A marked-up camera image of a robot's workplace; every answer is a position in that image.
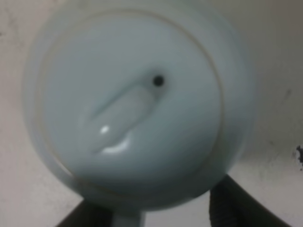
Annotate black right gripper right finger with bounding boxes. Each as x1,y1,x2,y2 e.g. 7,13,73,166
209,175,289,227

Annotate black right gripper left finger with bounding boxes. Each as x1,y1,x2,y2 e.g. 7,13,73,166
56,200,114,227

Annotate light blue porcelain teapot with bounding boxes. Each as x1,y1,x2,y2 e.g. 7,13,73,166
23,0,255,227

